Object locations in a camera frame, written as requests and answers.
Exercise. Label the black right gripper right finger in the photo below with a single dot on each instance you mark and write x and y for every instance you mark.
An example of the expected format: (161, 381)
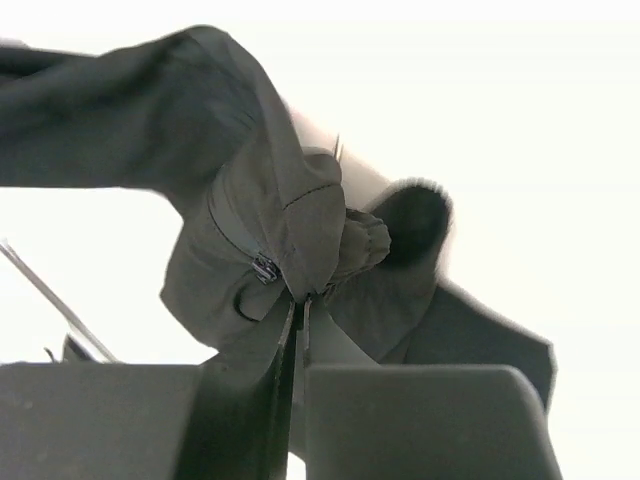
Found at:
(366, 421)

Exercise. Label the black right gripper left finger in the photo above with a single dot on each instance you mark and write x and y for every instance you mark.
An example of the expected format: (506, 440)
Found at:
(226, 418)

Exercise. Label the black shorts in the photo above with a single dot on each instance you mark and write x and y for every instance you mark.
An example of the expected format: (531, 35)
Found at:
(194, 117)

